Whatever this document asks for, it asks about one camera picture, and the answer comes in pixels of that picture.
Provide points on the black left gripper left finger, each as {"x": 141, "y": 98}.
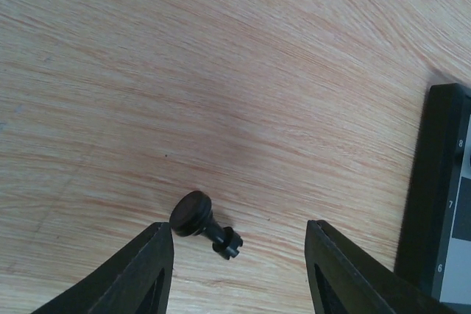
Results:
{"x": 136, "y": 279}

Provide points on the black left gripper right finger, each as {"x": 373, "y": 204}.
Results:
{"x": 343, "y": 278}

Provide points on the black chess rook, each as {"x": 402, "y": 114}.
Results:
{"x": 193, "y": 215}

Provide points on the black and grey chessboard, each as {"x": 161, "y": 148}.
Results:
{"x": 433, "y": 252}

